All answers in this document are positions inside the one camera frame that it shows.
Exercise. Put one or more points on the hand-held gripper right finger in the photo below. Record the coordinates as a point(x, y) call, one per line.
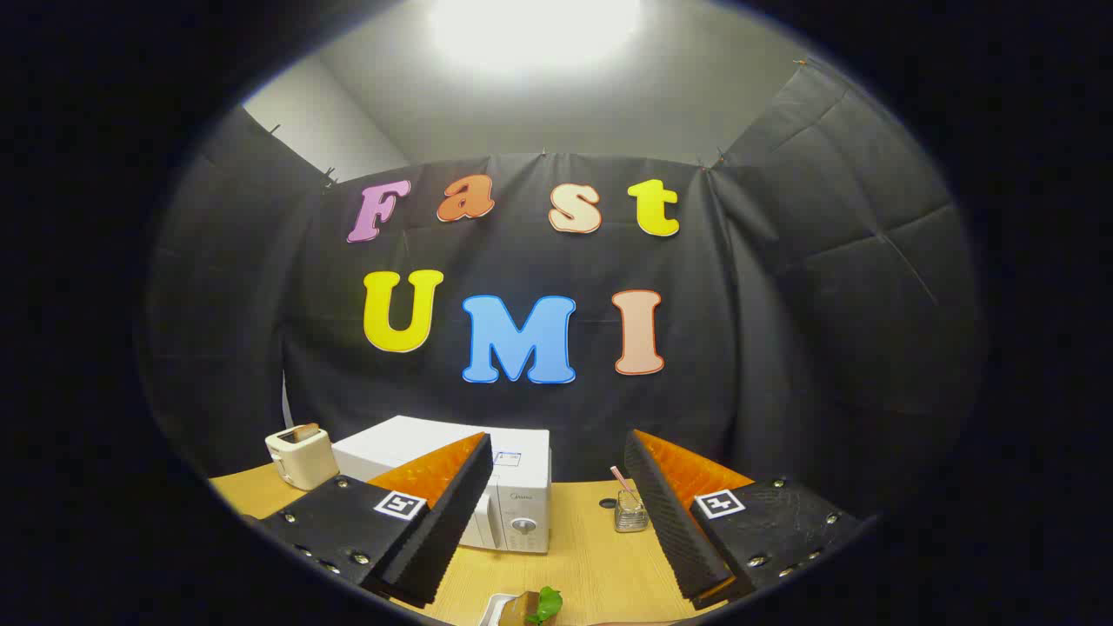
point(674, 530)

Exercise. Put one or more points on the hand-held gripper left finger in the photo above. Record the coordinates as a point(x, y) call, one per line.
point(439, 530)

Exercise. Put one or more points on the white microwave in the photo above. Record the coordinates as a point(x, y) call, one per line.
point(526, 509)

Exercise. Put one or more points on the brown bread lettuce sandwich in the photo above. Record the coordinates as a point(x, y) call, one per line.
point(532, 609)

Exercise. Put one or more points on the metal mesh holder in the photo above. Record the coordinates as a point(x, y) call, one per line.
point(630, 515)

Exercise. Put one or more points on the pink striped straw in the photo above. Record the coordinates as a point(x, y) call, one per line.
point(621, 480)

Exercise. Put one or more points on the white square dish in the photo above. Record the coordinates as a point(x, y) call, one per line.
point(496, 610)

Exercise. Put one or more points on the white toaster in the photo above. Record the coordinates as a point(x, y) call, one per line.
point(304, 462)

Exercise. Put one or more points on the toast slice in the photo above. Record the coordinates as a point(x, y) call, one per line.
point(306, 431)

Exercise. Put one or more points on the black backdrop cloth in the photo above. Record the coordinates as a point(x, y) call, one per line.
point(522, 252)

